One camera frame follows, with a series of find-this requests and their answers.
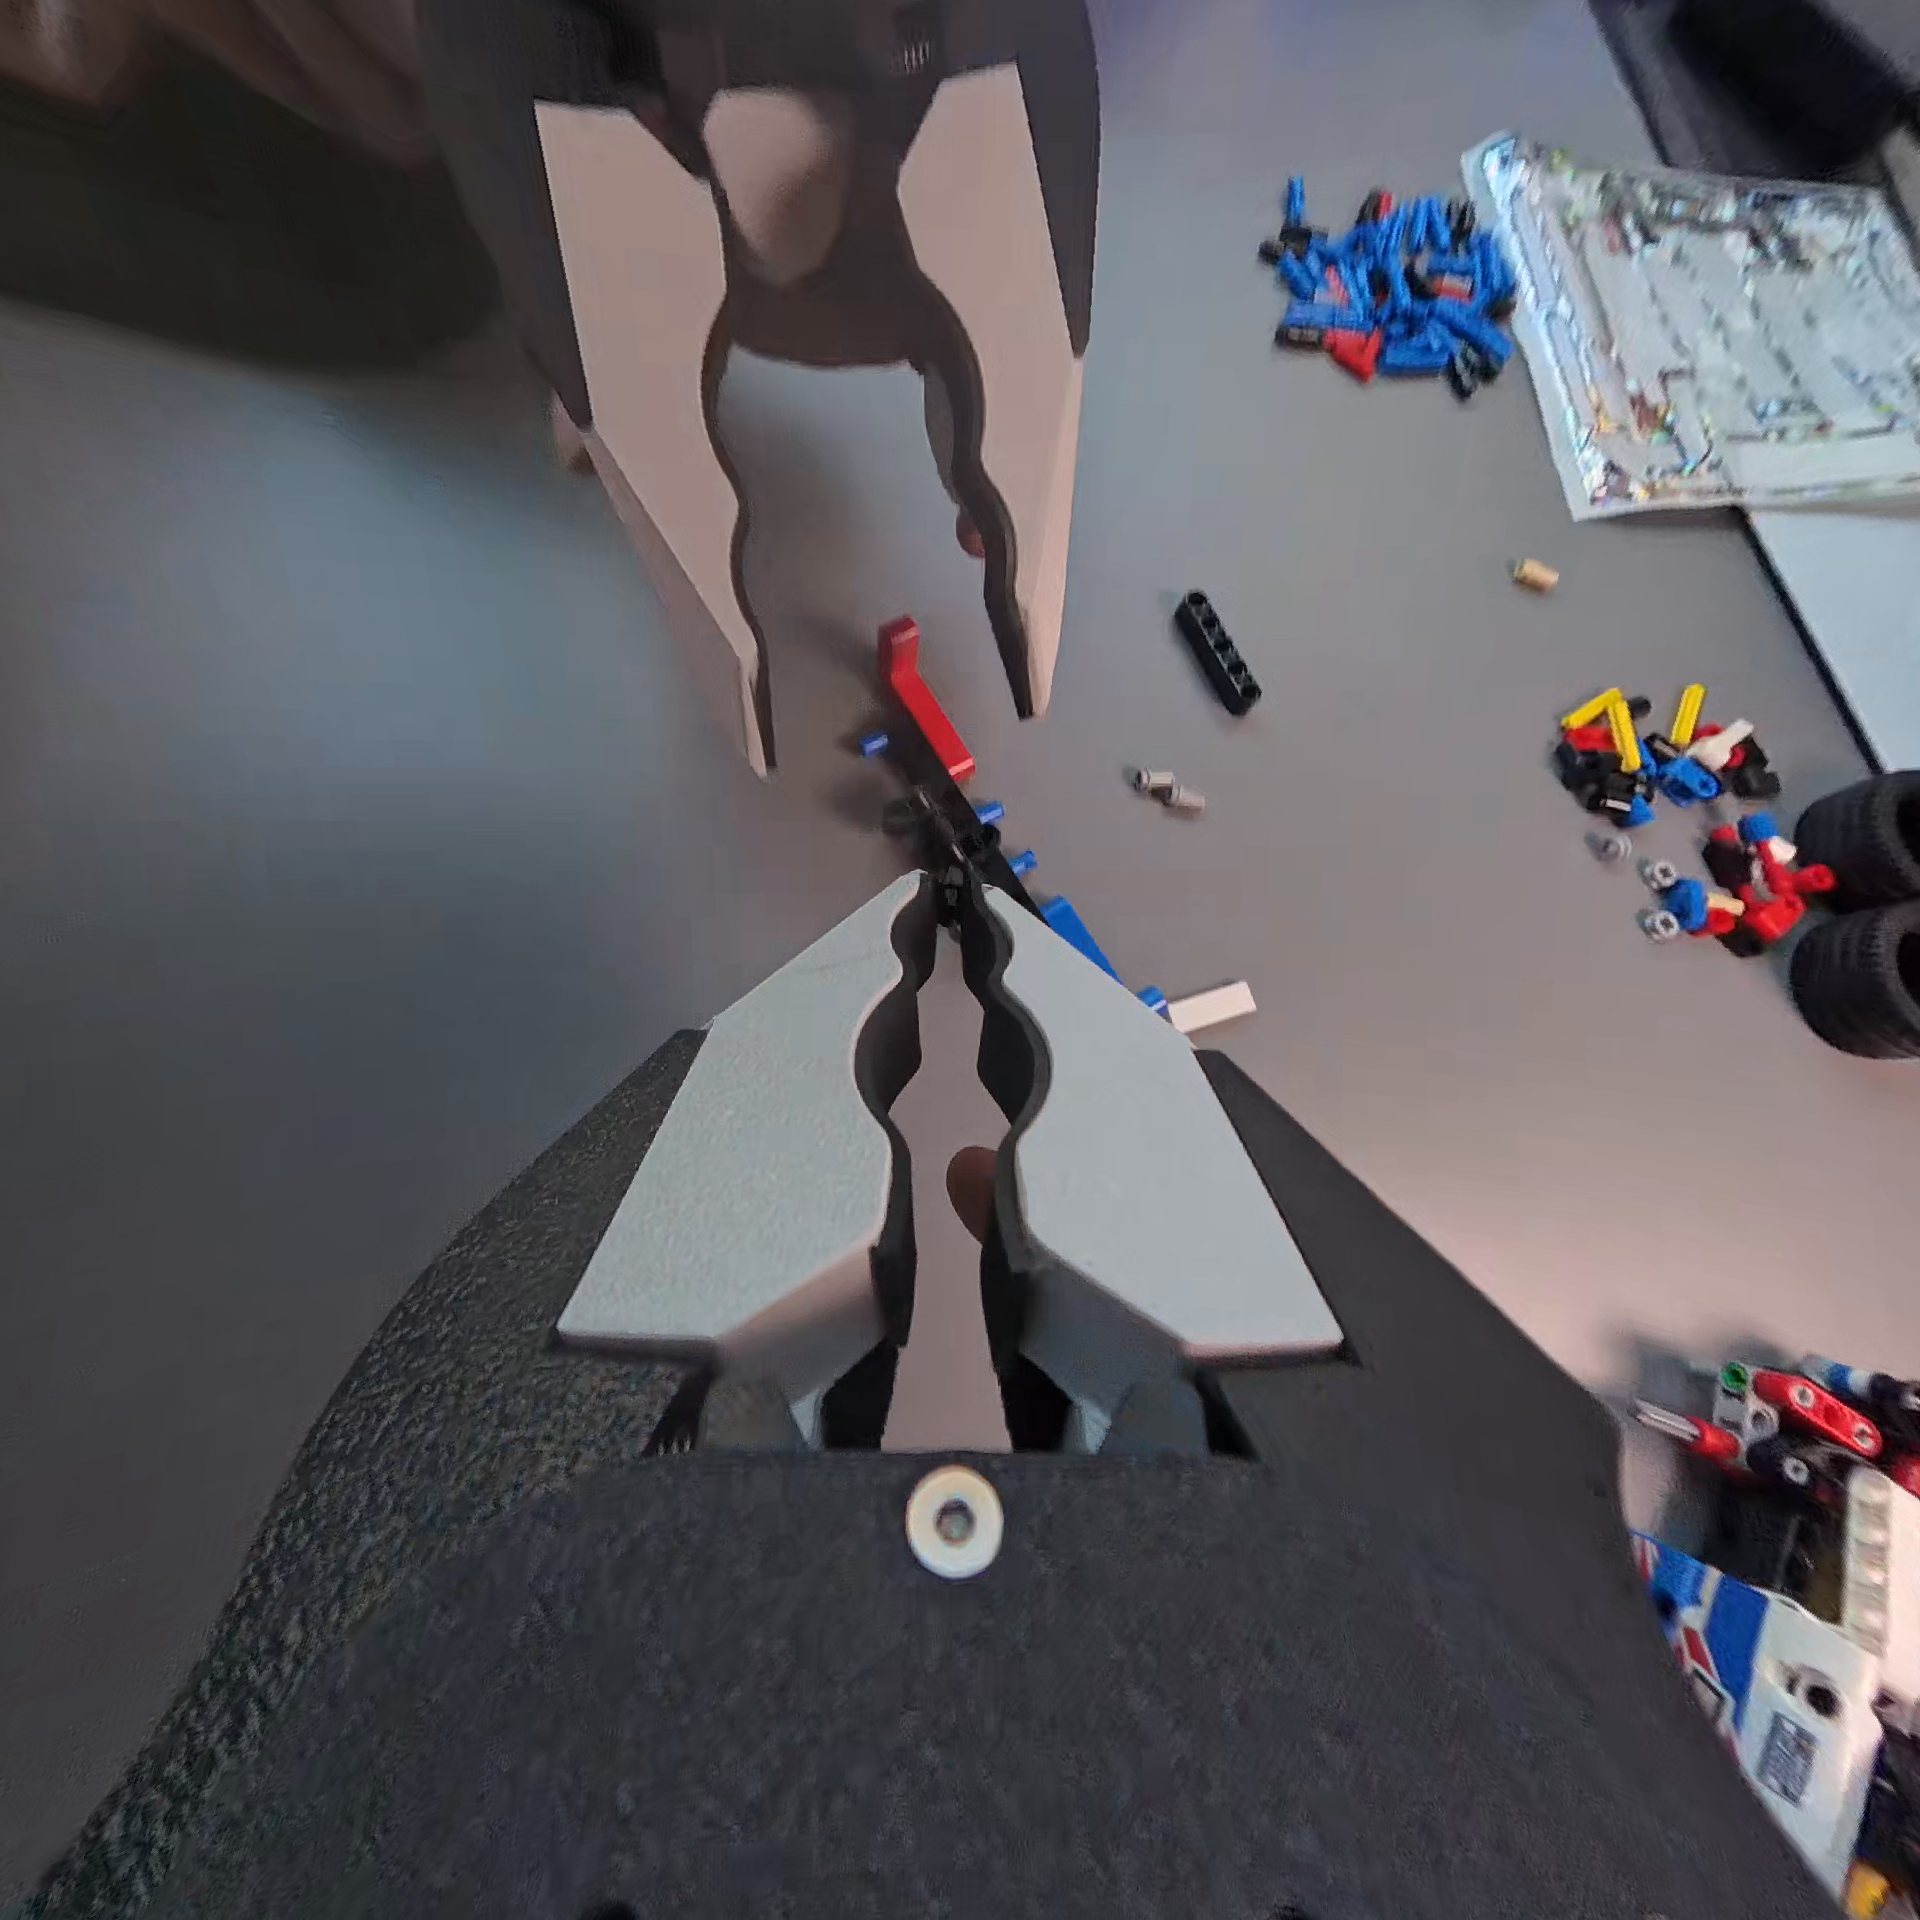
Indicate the pile of blue pins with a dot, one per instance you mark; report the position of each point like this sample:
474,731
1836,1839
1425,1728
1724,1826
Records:
1395,292

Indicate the short white tile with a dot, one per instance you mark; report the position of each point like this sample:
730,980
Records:
1211,1008

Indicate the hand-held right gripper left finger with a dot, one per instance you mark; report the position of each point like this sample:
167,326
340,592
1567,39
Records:
733,1200

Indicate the toy race car model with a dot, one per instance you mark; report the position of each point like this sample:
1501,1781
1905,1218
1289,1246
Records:
1801,1649

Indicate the sticker sheet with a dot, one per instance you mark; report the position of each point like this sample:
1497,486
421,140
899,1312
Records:
1724,330

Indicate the white book stand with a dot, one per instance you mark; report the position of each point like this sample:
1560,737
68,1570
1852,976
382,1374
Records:
1852,630

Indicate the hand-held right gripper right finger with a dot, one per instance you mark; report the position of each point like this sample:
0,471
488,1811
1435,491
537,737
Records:
1170,1200

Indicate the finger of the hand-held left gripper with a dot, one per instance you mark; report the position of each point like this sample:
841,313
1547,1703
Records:
1021,374
629,300

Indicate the black power adapter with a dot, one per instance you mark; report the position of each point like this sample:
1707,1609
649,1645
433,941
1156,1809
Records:
1770,75

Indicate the black five-hole beam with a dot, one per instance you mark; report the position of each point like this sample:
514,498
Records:
1217,653

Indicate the black beam assembly blue pins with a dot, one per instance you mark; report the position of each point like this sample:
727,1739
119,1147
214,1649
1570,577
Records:
929,706

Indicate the person's right hand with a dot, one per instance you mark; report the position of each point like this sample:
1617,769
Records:
969,1193

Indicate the black rubber tyre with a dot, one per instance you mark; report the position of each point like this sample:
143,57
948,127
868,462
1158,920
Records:
1867,840
1859,983

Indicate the pile of mixed small bricks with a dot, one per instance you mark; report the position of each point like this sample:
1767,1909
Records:
1680,811

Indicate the small tan pin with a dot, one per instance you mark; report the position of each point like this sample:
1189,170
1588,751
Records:
1536,572

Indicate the person's left hand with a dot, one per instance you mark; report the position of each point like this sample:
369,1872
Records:
771,180

